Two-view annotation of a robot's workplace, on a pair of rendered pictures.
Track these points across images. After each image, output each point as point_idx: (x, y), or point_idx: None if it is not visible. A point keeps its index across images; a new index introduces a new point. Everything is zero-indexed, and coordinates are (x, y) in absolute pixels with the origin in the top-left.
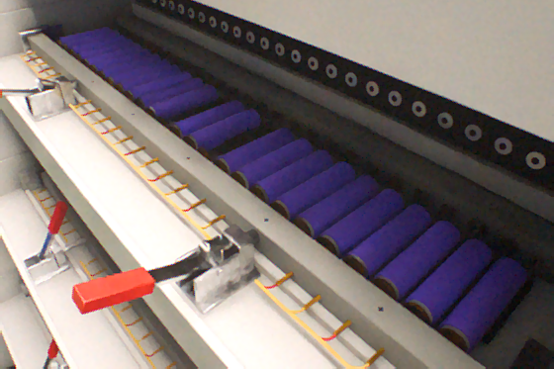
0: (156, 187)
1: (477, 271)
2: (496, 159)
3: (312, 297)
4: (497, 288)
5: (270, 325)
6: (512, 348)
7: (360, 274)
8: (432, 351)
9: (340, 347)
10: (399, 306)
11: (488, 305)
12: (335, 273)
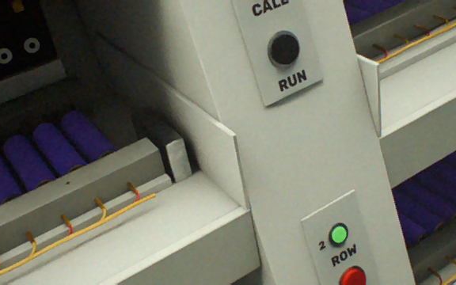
0: None
1: (63, 135)
2: None
3: (23, 244)
4: (85, 126)
5: (32, 282)
6: (127, 144)
7: None
8: (115, 161)
9: (78, 235)
10: (70, 172)
11: (95, 133)
12: (18, 206)
